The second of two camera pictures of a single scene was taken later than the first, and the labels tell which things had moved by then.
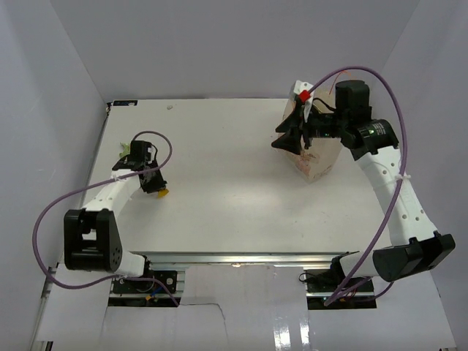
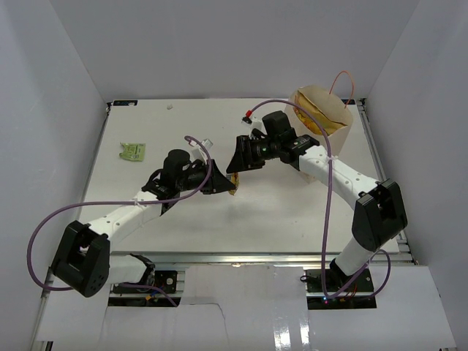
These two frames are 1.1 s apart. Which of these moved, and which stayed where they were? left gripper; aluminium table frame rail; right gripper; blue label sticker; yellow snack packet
Moved: right gripper; left gripper; yellow snack packet
Stayed: blue label sticker; aluminium table frame rail
